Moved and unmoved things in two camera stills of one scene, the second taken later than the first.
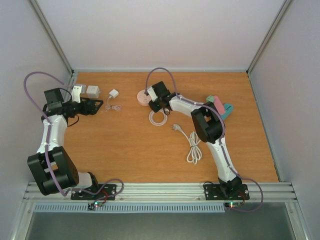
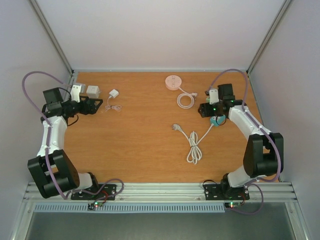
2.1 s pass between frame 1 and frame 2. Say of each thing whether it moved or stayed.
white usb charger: stayed
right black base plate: stayed
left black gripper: stayed
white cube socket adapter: stayed
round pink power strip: moved
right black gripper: moved
